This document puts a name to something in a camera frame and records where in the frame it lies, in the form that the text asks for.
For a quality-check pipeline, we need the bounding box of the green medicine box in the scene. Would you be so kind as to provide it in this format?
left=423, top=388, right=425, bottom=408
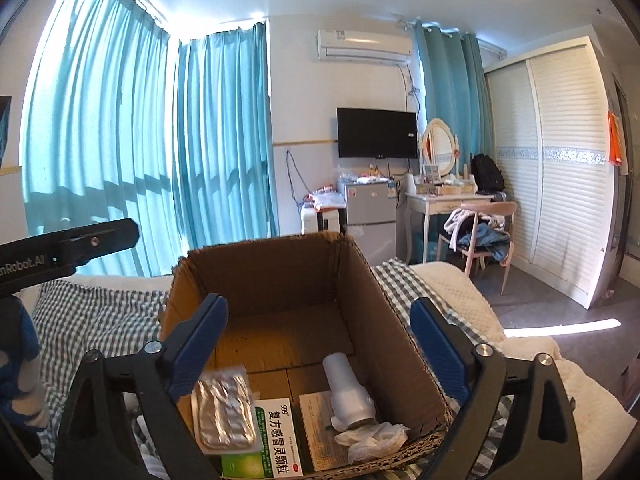
left=220, top=398, right=306, bottom=480

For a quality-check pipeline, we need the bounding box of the pink wooden chair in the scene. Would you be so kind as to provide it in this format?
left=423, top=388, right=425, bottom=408
left=437, top=201, right=518, bottom=297

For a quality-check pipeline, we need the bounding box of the oval white mirror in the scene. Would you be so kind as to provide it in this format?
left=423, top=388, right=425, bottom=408
left=421, top=118, right=460, bottom=182

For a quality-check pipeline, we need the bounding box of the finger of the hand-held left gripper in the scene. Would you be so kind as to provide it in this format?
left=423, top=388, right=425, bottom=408
left=55, top=218, right=140, bottom=267

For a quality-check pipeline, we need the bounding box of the white tissue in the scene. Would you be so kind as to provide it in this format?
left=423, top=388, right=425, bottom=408
left=334, top=421, right=411, bottom=465

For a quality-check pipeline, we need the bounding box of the checked blanket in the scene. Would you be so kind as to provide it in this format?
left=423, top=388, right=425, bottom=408
left=30, top=257, right=516, bottom=480

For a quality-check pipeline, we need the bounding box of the pile of clothes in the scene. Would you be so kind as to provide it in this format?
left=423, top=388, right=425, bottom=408
left=442, top=207, right=516, bottom=264

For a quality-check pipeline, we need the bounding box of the orange hanging cloth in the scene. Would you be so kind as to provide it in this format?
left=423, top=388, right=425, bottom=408
left=606, top=110, right=629, bottom=167

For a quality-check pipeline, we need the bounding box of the white slatted wardrobe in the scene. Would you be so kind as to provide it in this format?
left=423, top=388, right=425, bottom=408
left=485, top=37, right=627, bottom=312

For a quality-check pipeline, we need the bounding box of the white spray bottle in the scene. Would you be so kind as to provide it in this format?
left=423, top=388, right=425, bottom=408
left=322, top=352, right=377, bottom=431

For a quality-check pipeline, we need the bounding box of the wall poster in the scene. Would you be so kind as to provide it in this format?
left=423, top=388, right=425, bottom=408
left=0, top=95, right=12, bottom=169

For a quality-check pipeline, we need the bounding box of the wooden desk organizer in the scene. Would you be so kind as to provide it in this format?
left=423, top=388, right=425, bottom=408
left=415, top=179, right=477, bottom=197

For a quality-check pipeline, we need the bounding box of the silver blister pack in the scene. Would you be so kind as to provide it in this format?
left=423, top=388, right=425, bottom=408
left=191, top=371, right=259, bottom=454

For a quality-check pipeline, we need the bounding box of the person's left hand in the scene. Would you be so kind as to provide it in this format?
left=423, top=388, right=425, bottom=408
left=0, top=295, right=52, bottom=461

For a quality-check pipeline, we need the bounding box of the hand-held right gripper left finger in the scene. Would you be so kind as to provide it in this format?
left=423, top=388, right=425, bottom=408
left=52, top=292, right=231, bottom=480

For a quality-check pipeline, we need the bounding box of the narrow teal curtain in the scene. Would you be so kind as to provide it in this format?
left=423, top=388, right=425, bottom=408
left=415, top=21, right=494, bottom=162

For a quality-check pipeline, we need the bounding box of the white air conditioner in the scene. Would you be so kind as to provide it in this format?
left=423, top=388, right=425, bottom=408
left=316, top=29, right=414, bottom=66

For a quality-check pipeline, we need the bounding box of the wide teal curtain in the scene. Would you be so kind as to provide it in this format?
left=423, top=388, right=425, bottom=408
left=22, top=0, right=175, bottom=279

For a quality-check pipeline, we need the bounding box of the white floor appliance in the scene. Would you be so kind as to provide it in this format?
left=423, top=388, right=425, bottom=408
left=300, top=207, right=346, bottom=237

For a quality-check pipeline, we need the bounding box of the brown cardboard box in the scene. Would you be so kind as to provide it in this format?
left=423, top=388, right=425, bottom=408
left=159, top=231, right=454, bottom=480

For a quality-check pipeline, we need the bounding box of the grey mini fridge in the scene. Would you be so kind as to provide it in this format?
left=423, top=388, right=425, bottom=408
left=339, top=180, right=399, bottom=262

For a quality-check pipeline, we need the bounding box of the wall cable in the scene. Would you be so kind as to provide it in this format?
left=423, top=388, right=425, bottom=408
left=284, top=149, right=314, bottom=202

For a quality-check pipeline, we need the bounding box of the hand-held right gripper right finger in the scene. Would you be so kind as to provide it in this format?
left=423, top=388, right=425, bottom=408
left=409, top=296, right=585, bottom=480

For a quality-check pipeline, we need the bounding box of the black backpack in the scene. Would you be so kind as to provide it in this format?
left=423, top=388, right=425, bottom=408
left=470, top=153, right=506, bottom=194

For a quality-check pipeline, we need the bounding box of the black television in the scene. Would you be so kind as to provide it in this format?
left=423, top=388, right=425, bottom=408
left=336, top=107, right=419, bottom=160

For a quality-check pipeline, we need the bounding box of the brown kraft paper box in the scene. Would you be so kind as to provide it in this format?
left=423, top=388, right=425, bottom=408
left=298, top=391, right=381, bottom=474

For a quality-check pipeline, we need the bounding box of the white dressing table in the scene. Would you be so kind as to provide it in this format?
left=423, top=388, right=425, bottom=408
left=404, top=190, right=494, bottom=267

